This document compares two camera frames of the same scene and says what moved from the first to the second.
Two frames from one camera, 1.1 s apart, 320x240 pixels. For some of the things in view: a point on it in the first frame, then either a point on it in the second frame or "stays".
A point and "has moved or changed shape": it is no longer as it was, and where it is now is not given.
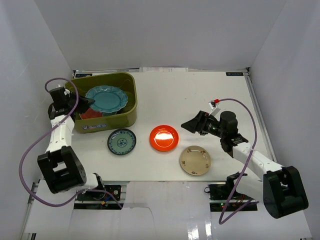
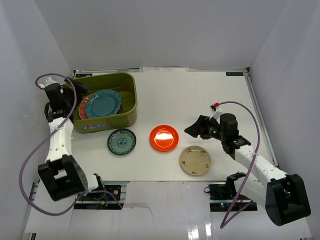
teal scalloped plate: (108, 99) has moved or changed shape
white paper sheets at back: (163, 69) stays
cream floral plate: (195, 160) stays
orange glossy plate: (164, 138) stays
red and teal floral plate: (90, 113) → (82, 112)
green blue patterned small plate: (121, 141) stays
